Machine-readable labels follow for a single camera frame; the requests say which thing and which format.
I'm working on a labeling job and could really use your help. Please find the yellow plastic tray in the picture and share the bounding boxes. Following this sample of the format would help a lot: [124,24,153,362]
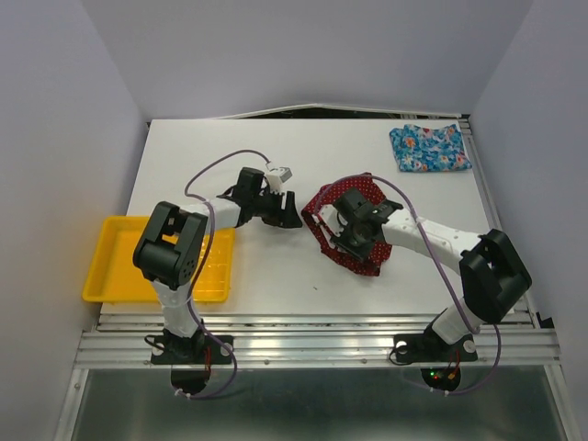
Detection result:
[82,216,236,303]

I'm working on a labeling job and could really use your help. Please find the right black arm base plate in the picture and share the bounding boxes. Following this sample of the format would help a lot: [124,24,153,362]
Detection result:
[389,334,478,366]

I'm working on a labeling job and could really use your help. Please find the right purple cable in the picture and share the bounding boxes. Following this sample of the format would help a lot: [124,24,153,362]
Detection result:
[357,174,503,397]

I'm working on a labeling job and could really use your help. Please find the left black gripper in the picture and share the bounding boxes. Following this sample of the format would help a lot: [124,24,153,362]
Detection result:
[251,187,302,229]

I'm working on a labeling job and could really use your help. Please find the aluminium frame rail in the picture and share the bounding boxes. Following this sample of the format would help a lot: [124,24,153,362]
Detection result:
[74,312,560,369]

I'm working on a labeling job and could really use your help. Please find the purple cable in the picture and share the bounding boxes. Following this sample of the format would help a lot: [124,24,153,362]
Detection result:
[172,150,277,401]
[357,174,503,397]

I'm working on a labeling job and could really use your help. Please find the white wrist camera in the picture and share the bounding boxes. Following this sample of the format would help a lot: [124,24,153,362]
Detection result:
[316,204,345,237]
[265,162,292,193]

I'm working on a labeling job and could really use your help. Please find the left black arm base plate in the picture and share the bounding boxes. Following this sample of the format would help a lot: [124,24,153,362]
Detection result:
[146,334,232,366]

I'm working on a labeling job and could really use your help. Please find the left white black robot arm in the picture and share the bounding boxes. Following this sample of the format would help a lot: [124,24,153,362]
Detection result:
[132,165,302,365]

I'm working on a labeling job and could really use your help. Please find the blue floral folded skirt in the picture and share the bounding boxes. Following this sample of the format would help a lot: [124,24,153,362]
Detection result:
[390,124,472,173]

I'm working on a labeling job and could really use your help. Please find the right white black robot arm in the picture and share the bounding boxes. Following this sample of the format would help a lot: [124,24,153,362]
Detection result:
[317,188,532,365]

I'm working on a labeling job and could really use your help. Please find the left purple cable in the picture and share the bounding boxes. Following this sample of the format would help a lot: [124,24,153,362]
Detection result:
[172,150,277,401]

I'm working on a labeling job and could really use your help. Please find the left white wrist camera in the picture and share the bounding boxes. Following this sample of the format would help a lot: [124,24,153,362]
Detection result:
[265,162,292,193]

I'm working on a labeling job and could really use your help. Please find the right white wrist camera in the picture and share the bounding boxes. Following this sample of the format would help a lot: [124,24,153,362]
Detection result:
[316,204,345,237]

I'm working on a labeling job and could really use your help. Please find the red polka dot skirt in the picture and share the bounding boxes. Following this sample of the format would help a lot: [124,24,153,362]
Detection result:
[301,173,392,277]

